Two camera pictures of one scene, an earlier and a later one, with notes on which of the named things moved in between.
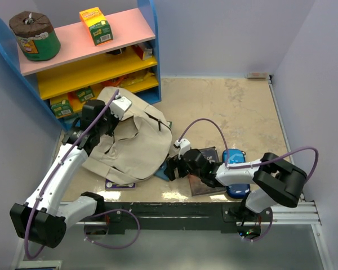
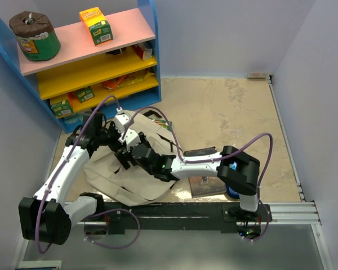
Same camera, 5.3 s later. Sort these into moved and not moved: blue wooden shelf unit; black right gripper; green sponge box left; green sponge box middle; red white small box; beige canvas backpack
Moved: black right gripper; beige canvas backpack
Not moved: red white small box; blue wooden shelf unit; green sponge box left; green sponge box middle
